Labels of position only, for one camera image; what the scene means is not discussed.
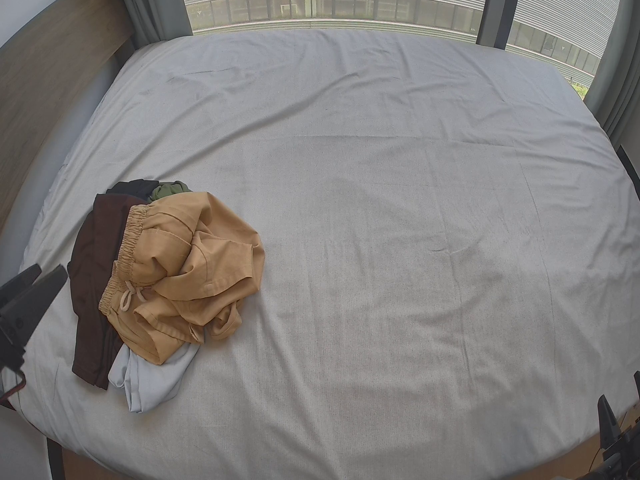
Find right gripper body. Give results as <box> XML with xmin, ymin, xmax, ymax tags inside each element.
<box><xmin>597</xmin><ymin>428</ymin><xmax>640</xmax><ymax>480</ymax></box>

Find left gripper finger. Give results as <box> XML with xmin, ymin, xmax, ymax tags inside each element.
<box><xmin>7</xmin><ymin>265</ymin><xmax>68</xmax><ymax>341</ymax></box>
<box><xmin>0</xmin><ymin>264</ymin><xmax>43</xmax><ymax>311</ymax></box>

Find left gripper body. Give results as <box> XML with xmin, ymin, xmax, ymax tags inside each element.
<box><xmin>0</xmin><ymin>313</ymin><xmax>27</xmax><ymax>374</ymax></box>

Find tan drawstring shorts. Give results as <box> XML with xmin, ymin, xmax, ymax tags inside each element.
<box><xmin>97</xmin><ymin>191</ymin><xmax>266</xmax><ymax>366</ymax></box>

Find brown garment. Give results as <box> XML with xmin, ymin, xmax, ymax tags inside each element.
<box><xmin>67</xmin><ymin>193</ymin><xmax>146</xmax><ymax>391</ymax></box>

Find black garment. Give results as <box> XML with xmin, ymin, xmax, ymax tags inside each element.
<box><xmin>106</xmin><ymin>179</ymin><xmax>161</xmax><ymax>204</ymax></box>

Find pale grey garment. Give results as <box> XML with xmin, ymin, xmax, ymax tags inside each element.
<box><xmin>107</xmin><ymin>340</ymin><xmax>201</xmax><ymax>414</ymax></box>

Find green garment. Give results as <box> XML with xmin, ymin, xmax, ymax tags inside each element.
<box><xmin>147</xmin><ymin>180</ymin><xmax>193</xmax><ymax>203</ymax></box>

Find grey-green curtain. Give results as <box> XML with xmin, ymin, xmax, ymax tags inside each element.
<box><xmin>582</xmin><ymin>0</ymin><xmax>640</xmax><ymax>141</ymax></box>
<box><xmin>111</xmin><ymin>0</ymin><xmax>193</xmax><ymax>46</ymax></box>

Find bed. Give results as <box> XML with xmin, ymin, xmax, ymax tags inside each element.
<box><xmin>0</xmin><ymin>0</ymin><xmax>640</xmax><ymax>480</ymax></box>

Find window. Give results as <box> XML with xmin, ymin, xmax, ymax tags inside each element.
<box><xmin>177</xmin><ymin>0</ymin><xmax>626</xmax><ymax>101</ymax></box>

